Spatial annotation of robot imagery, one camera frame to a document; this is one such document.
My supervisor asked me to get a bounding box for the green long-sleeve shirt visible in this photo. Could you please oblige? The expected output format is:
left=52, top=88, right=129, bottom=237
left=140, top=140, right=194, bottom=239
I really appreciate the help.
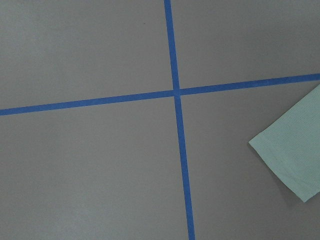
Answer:
left=248, top=86, right=320, bottom=203

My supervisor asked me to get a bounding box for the blue tape line crosswise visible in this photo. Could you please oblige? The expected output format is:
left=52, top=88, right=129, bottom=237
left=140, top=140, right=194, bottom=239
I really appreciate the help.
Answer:
left=0, top=73, right=320, bottom=116

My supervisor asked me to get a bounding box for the blue tape line lengthwise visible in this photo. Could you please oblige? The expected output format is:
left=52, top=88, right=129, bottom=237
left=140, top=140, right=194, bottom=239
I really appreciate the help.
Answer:
left=164, top=0, right=196, bottom=240

